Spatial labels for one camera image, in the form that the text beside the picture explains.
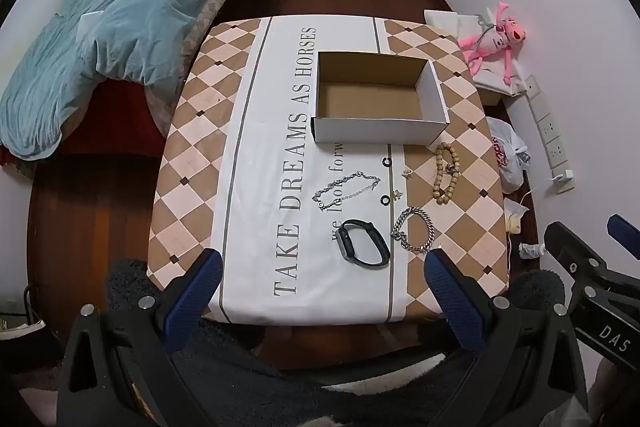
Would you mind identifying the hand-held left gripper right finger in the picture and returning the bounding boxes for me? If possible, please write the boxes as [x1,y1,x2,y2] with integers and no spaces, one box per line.
[424,248,596,427]

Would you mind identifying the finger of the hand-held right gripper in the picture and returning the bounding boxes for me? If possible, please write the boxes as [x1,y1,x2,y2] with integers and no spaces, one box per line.
[606,214,640,258]
[544,221,640,295]

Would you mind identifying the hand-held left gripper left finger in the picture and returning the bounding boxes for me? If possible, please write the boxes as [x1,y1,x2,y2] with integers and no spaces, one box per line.
[57,248,224,427]

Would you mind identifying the thick silver chain bracelet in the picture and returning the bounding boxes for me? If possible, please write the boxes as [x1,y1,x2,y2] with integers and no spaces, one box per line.
[391,207,435,255]

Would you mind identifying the wooden bead bracelet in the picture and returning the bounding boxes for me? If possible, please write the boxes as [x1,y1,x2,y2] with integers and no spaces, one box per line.
[432,142,462,206]

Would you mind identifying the thin silver chain bracelet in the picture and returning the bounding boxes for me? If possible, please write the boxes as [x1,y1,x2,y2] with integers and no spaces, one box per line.
[312,172,381,211]

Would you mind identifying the white cardboard box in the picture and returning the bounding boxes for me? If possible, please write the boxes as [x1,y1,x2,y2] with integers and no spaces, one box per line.
[310,51,451,145]

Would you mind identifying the white crumpled paper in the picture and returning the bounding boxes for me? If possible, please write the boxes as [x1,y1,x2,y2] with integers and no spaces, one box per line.
[504,198,532,236]

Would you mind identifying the white plastic bag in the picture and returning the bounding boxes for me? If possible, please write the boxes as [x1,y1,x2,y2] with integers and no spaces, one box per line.
[487,117,530,194]

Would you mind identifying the checkered printed tablecloth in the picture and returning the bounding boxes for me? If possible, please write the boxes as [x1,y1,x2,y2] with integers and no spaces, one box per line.
[147,16,511,326]

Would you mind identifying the pink plush toy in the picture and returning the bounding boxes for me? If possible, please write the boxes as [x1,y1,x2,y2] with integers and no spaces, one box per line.
[460,1,530,84]

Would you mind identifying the light blue quilt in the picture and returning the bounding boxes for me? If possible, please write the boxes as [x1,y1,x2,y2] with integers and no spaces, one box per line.
[0,0,262,160]

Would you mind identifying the white wall power sockets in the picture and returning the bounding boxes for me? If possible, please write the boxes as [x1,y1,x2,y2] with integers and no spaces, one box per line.
[523,74,575,194]

